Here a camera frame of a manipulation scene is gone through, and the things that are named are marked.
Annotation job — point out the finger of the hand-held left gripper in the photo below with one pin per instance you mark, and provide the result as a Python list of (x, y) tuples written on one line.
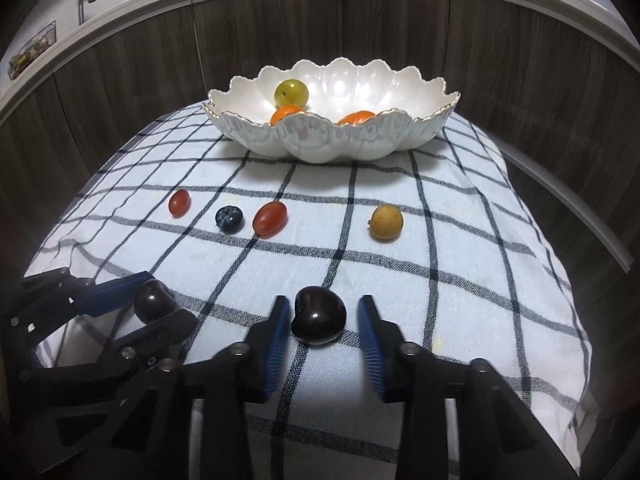
[(165, 332), (117, 292)]

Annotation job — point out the blueberry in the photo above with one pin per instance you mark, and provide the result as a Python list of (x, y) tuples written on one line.
[(229, 218)]

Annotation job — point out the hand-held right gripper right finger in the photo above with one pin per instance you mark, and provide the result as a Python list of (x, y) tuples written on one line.
[(372, 355)]

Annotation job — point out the white scalloped bowl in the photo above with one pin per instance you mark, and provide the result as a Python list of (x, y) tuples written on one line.
[(325, 130)]

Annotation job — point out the white checkered cloth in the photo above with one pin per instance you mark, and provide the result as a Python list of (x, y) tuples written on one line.
[(450, 285)]

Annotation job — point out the red grape tomato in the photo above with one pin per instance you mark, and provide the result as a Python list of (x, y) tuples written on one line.
[(179, 203), (270, 218)]

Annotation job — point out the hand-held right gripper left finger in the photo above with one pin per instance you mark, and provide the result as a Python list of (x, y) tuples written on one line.
[(275, 355)]

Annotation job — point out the tan longan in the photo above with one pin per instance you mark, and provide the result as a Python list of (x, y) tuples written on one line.
[(386, 222)]

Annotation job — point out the green plum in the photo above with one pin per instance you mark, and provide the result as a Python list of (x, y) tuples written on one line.
[(291, 93)]

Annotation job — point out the wood-grain base cabinet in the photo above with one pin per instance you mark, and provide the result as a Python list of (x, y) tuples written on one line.
[(500, 60)]

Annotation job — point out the orange mandarin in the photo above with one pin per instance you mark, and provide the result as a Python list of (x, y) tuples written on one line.
[(286, 114), (356, 118)]

